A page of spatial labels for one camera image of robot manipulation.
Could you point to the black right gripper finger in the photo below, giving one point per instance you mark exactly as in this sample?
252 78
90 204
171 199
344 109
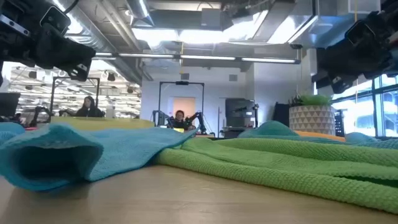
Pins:
337 82
351 60

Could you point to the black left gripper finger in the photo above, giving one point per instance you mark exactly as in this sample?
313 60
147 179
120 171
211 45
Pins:
81 71
71 51

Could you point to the green microfiber towel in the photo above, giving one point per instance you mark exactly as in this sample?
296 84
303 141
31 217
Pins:
280 168

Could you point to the orange microfiber towel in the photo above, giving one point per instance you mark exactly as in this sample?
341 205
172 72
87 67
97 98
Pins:
317 135

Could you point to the teal microfiber towel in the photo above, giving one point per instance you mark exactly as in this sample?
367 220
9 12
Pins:
270 129

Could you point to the green potted plant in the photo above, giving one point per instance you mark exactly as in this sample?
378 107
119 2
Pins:
314 99

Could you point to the person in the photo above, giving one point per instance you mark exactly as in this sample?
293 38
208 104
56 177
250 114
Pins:
88 109
179 119

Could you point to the triangle-patterned plant pot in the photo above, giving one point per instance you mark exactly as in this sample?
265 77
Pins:
311 119

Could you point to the yellow-green plastic bin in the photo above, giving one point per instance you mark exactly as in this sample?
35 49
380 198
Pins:
102 123

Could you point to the black monitor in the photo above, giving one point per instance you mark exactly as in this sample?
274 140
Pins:
9 104

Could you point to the black upright panel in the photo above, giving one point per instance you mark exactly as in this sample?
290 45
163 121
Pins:
281 113

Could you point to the long ceiling light strip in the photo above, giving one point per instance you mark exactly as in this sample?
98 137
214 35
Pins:
205 57

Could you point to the black metal gantry frame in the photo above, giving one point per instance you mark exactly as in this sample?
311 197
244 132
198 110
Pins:
74 78
182 83

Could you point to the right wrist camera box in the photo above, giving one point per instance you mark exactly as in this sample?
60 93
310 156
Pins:
359 32

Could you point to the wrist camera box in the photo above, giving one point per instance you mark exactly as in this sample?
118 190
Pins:
54 19
359 32

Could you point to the round silver ventilation duct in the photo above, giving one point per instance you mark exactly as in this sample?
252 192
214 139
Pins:
93 34

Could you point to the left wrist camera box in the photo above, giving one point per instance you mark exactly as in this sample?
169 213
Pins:
54 19

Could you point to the rectangular silver ventilation duct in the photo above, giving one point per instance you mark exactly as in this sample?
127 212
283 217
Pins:
298 28

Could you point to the square wall vent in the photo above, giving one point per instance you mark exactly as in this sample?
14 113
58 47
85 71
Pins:
233 77
185 76

